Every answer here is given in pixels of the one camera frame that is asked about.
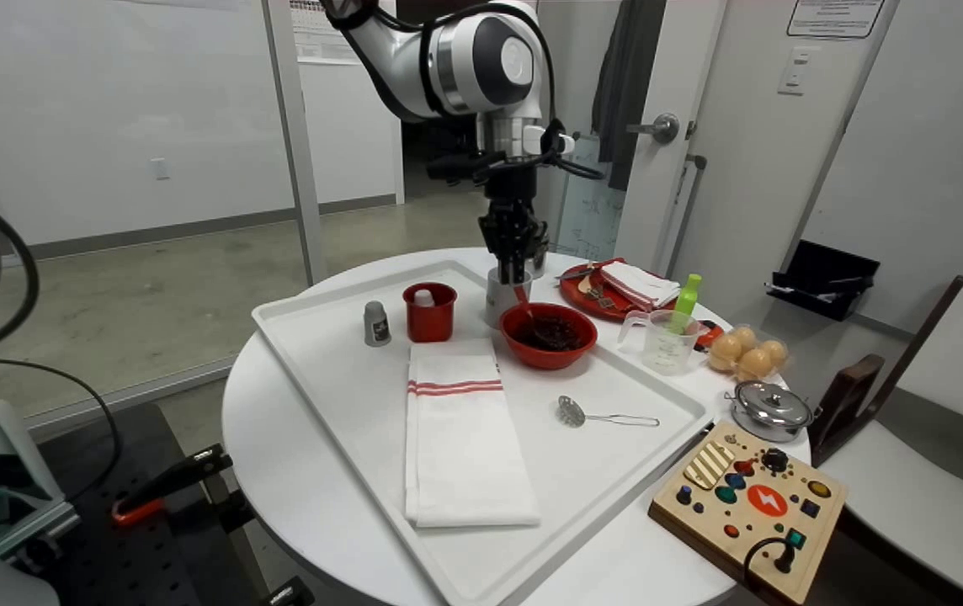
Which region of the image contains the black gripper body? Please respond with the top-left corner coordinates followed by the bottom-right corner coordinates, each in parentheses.
top-left (479, 165), bottom-right (553, 252)

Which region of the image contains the white chair with wooden frame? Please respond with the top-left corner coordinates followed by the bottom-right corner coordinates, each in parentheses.
top-left (804, 272), bottom-right (963, 606)

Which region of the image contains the red plate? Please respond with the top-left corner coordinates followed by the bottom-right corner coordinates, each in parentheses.
top-left (556, 259), bottom-right (680, 327)

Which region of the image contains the wooden busy board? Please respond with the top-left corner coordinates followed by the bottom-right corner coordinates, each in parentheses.
top-left (645, 425), bottom-right (850, 606)

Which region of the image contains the small leaning whiteboard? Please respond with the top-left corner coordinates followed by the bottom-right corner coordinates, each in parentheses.
top-left (556, 133), bottom-right (630, 264)

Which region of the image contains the black clamp with orange handle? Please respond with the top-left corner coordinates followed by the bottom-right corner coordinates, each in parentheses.
top-left (108, 443), bottom-right (234, 533)

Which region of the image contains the white door with glass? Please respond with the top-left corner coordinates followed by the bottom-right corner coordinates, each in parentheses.
top-left (526, 0), bottom-right (737, 298)

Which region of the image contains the white napkin with red edge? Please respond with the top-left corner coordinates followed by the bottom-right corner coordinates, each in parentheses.
top-left (597, 259), bottom-right (682, 310)

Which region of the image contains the white mug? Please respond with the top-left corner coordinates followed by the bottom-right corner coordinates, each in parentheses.
top-left (482, 265), bottom-right (529, 329)

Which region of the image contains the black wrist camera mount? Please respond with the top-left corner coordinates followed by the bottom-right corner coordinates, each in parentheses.
top-left (425, 129), bottom-right (610, 184)

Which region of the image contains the dark hanging jacket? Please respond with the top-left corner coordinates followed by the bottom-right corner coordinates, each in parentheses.
top-left (589, 0), bottom-right (671, 197)

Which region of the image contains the thin black cable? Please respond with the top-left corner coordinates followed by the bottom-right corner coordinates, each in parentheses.
top-left (0, 352), bottom-right (125, 499)

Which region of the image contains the white towel with red stripes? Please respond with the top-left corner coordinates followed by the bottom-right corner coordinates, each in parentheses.
top-left (399, 337), bottom-right (542, 533)

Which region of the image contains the wall sign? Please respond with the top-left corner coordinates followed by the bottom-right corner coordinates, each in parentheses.
top-left (783, 0), bottom-right (888, 44)

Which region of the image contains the green plastic bottle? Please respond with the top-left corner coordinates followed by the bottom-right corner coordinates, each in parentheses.
top-left (667, 269), bottom-right (708, 337)

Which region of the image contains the metal spoon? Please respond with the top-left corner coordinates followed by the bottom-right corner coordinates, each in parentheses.
top-left (553, 391), bottom-right (664, 432)

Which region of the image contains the white light switch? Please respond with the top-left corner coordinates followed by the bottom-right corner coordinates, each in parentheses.
top-left (775, 49), bottom-right (815, 99)

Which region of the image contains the red mug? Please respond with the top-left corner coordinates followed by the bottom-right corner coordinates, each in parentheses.
top-left (399, 280), bottom-right (462, 346)

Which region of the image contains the black floor tray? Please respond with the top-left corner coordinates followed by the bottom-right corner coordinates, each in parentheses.
top-left (768, 235), bottom-right (883, 324)

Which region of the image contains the large white tray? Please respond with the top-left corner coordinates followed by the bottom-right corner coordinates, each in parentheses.
top-left (249, 259), bottom-right (713, 606)

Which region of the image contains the clear measuring cup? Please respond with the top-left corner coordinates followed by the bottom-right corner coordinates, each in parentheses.
top-left (617, 310), bottom-right (701, 382)

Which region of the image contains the red spoon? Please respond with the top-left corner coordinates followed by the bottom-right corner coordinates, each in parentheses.
top-left (512, 282), bottom-right (542, 329)

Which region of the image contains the silver door handle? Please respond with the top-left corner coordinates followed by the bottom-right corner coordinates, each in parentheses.
top-left (627, 113), bottom-right (682, 149)

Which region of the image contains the red bowl of coffee beans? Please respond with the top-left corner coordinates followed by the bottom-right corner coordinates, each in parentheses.
top-left (499, 299), bottom-right (598, 374)

